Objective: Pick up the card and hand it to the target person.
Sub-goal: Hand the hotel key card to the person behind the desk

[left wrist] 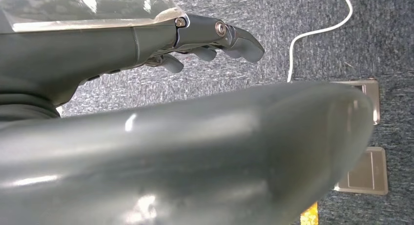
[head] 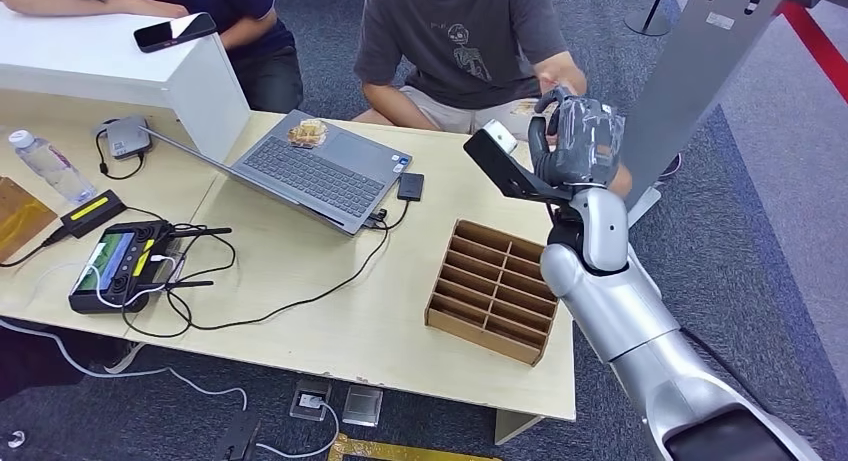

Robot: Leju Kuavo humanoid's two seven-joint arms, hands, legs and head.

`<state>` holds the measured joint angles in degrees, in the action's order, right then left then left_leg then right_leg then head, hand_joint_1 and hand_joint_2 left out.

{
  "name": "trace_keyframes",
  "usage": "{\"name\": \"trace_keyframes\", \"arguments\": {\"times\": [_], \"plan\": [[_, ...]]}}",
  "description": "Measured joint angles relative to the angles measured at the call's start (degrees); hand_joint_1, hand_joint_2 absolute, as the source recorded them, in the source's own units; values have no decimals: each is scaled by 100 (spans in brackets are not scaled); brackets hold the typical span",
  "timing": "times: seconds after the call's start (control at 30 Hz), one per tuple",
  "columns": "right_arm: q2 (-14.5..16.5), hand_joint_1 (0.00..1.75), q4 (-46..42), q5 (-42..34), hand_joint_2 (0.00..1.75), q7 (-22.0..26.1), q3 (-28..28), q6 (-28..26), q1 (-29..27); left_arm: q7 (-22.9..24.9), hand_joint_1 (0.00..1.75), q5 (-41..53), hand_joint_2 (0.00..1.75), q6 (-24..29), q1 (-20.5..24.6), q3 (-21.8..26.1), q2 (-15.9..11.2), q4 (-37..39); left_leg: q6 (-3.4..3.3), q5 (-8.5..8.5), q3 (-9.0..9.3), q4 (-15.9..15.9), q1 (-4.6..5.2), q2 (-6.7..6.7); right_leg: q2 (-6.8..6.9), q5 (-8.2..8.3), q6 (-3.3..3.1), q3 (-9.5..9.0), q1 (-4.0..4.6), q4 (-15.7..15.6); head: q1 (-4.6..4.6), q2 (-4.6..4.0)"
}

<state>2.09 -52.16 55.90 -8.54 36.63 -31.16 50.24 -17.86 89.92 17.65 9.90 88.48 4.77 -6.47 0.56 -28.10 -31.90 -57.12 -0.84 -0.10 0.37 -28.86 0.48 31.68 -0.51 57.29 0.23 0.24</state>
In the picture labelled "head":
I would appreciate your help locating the person's left hand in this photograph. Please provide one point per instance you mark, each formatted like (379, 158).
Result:
(563, 74)

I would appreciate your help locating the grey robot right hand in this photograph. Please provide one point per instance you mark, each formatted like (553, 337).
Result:
(583, 143)

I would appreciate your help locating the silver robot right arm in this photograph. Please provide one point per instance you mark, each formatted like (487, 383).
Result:
(636, 312)

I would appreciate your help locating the person in grey shirt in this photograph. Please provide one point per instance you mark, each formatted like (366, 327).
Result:
(457, 47)

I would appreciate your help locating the cardboard slotted card holder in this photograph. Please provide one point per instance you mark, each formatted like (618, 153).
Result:
(493, 289)

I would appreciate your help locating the person in dark blue shirt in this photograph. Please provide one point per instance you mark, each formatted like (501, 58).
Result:
(255, 40)

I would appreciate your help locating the round stanchion base with pole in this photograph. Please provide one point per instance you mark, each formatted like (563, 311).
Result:
(648, 22)

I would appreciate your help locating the grey metal stand panel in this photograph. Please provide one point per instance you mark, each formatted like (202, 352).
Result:
(689, 74)

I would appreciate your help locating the small black hub box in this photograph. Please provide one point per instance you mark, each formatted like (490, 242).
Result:
(410, 187)

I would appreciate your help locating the wrapped snack pack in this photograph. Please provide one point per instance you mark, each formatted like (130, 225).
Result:
(307, 132)

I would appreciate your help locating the grey open laptop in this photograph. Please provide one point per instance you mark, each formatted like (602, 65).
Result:
(318, 173)

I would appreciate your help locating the silver floor socket cover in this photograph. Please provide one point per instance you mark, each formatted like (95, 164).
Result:
(362, 406)

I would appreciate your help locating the yellow floor tape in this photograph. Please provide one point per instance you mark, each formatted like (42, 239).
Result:
(397, 451)

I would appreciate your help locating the floor socket with plug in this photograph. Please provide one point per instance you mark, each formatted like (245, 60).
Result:
(310, 400)

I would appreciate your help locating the black smartphone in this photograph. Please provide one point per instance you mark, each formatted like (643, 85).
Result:
(173, 32)

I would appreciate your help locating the grey square adapter box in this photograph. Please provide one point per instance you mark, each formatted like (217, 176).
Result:
(127, 138)

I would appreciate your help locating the black floor device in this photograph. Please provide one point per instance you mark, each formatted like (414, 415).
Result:
(233, 438)

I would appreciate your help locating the white cabinet box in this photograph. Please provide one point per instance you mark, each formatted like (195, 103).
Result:
(99, 60)

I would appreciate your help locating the black remote controller with screen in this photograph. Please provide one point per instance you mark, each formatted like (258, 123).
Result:
(112, 266)

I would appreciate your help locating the black pack with yellow label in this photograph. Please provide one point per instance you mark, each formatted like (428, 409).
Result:
(93, 213)

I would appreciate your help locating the clear plastic water bottle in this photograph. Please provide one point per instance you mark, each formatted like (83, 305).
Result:
(50, 166)

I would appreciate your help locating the brown cardboard sheet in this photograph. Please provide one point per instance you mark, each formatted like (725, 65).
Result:
(20, 219)

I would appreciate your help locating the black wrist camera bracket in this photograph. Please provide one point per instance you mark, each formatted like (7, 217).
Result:
(510, 173)

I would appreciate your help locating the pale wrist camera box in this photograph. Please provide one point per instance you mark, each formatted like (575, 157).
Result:
(500, 136)

